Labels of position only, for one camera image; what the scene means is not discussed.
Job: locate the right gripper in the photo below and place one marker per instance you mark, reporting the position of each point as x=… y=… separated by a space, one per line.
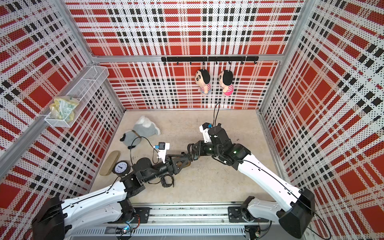
x=200 y=151

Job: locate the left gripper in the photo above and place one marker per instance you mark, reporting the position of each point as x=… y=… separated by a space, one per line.
x=173 y=168

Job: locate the wooden watch stand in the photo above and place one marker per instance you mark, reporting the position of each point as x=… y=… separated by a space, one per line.
x=183 y=163

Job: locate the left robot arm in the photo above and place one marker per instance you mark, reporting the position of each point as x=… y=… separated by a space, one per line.
x=58 y=219

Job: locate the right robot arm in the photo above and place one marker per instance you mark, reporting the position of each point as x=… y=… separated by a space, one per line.
x=292 y=207

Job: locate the grey plush toy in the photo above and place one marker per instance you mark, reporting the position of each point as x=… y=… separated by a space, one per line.
x=143 y=128

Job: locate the black round alarm clock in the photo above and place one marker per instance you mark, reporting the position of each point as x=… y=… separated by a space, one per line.
x=121 y=168

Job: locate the oval wooden tray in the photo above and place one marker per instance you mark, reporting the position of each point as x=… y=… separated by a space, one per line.
x=109 y=163

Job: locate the doll with striped shirt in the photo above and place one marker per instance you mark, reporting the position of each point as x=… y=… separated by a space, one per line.
x=203 y=79

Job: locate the doll with pink shirt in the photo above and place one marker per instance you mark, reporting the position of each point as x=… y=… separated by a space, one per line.
x=226 y=78

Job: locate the yellow green snack packet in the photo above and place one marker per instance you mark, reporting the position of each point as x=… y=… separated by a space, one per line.
x=63 y=108

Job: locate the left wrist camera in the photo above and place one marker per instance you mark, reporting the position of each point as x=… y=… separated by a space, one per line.
x=162 y=148

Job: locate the black hook rail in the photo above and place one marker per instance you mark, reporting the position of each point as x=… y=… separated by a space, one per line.
x=211 y=59

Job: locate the white wire basket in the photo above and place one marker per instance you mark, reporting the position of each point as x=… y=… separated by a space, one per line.
x=83 y=90

